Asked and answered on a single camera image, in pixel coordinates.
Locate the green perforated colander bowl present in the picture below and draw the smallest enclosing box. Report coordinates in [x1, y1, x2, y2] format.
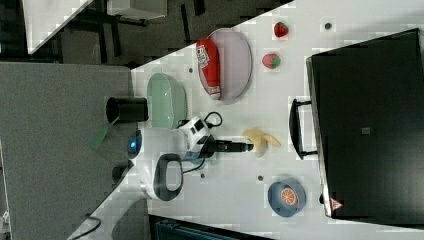
[147, 72, 187, 129]

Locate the black toaster oven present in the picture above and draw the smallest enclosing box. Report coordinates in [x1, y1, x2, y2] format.
[305, 29, 424, 229]

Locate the pale pink oval plate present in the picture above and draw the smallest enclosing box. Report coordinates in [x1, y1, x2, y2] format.
[197, 28, 252, 104]

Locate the peeled yellow banana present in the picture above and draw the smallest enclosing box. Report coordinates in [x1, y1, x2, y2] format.
[243, 128, 281, 158]

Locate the red ketchup bottle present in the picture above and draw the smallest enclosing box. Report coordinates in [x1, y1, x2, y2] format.
[196, 38, 221, 100]

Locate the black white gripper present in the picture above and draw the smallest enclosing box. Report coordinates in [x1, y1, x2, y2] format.
[179, 116, 254, 160]

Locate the blue bowl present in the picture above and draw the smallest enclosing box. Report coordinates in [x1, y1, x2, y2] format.
[267, 178, 306, 218]

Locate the orange slice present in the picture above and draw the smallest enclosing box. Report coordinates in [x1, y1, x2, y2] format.
[281, 188, 297, 205]

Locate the pink green strawberry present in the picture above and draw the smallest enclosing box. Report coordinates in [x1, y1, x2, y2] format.
[262, 53, 281, 69]

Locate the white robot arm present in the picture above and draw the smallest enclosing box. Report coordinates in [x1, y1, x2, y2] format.
[67, 116, 253, 240]

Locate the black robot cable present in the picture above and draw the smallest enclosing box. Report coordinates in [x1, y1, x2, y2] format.
[176, 111, 224, 174]

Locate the red strawberry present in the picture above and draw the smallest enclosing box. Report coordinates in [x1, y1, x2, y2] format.
[274, 22, 289, 38]

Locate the black cylinder cup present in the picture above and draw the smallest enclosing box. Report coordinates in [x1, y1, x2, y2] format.
[106, 97, 149, 123]

